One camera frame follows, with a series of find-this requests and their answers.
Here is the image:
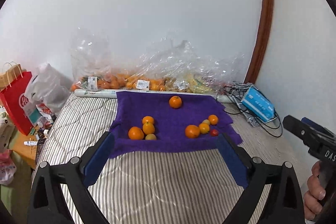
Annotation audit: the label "orange mandarin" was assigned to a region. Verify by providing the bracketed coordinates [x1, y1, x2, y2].
[185, 124, 201, 139]

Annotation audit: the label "yellow-green round fruit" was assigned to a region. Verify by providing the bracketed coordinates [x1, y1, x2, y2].
[145, 134, 157, 140]

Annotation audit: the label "large orange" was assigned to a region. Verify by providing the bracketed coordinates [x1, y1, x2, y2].
[169, 96, 182, 109]

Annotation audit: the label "small orange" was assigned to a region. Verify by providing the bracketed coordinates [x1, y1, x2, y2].
[199, 123, 210, 134]

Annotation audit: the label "right hand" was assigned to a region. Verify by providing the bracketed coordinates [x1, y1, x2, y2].
[303, 161, 326, 221]

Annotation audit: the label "small red tomato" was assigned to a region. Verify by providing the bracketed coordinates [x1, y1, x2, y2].
[210, 129, 219, 136]

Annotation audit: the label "small yellow-green fruit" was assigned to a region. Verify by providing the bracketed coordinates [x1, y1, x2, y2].
[202, 119, 210, 125]

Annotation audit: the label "wooden side table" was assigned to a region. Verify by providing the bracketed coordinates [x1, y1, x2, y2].
[11, 131, 37, 169]

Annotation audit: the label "purple towel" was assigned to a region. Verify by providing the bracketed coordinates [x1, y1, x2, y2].
[109, 92, 243, 159]

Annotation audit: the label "blue tissue pack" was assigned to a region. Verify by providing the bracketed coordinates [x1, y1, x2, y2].
[241, 87, 275, 122]

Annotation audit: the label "white rolled paper tube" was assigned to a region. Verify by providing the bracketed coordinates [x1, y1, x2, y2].
[74, 89, 234, 103]

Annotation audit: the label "pink plastic bag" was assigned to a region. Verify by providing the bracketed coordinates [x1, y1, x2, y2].
[0, 149, 17, 185]

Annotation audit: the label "white plastic bag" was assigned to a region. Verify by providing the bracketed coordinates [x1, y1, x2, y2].
[24, 63, 71, 116]

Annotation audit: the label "clear bag of mandarins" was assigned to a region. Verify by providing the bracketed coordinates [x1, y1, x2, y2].
[70, 28, 167, 92]

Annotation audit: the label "red paper shopping bag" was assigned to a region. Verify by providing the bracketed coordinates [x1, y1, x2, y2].
[1, 61, 33, 135]

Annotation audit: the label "clear bag of yellow fruit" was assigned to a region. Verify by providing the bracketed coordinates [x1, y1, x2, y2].
[141, 36, 246, 97]

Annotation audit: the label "black cables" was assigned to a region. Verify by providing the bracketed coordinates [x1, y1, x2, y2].
[223, 82, 284, 138]

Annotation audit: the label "brown door frame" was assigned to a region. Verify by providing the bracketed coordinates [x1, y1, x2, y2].
[244, 0, 274, 84]

